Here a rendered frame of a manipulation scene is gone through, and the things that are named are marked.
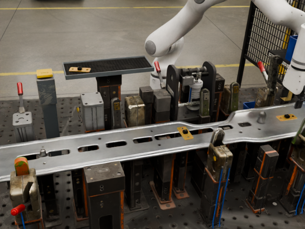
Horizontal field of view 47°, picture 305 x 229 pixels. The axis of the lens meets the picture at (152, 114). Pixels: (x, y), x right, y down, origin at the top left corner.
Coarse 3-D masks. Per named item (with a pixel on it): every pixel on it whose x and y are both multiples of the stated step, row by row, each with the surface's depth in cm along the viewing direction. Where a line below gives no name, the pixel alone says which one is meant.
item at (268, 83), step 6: (270, 60) 153; (276, 60) 149; (282, 60) 149; (270, 66) 153; (276, 66) 153; (270, 72) 154; (276, 72) 154; (270, 78) 154; (276, 78) 155; (270, 84) 155; (276, 84) 156; (270, 90) 156
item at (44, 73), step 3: (45, 69) 144; (48, 69) 144; (51, 69) 144; (39, 72) 141; (42, 72) 141; (45, 72) 141; (48, 72) 142; (51, 72) 142; (39, 75) 139; (42, 75) 139; (45, 75) 140; (48, 75) 140; (51, 75) 140
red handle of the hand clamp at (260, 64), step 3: (258, 63) 163; (261, 63) 162; (261, 66) 161; (261, 69) 161; (264, 69) 161; (261, 72) 161; (264, 72) 160; (264, 75) 160; (264, 78) 160; (267, 78) 159
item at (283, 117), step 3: (285, 114) 149; (288, 114) 150; (291, 114) 151; (276, 117) 149; (279, 117) 149; (282, 117) 149; (285, 117) 149; (288, 117) 149; (291, 117) 149; (294, 117) 150; (282, 120) 147; (285, 120) 148
